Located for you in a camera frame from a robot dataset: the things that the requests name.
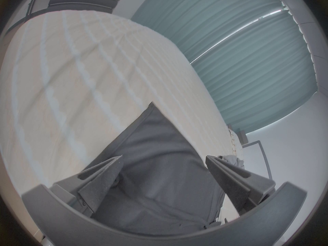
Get blue-green curtain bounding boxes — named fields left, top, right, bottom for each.
left=131, top=0, right=288, bottom=64
left=190, top=8, right=319, bottom=133

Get grey bedside table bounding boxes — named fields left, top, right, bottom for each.
left=227, top=123, right=248, bottom=144

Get pile of clothes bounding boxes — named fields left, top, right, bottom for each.
left=218, top=155, right=245, bottom=169

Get black T-shirt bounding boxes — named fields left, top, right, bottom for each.
left=85, top=101, right=241, bottom=234

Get bed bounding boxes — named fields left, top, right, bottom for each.
left=0, top=9, right=273, bottom=230

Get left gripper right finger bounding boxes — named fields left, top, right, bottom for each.
left=206, top=155, right=276, bottom=213

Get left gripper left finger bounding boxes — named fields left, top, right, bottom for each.
left=52, top=155, right=124, bottom=213

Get white printed pillow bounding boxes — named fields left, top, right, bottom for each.
left=228, top=128, right=244, bottom=154

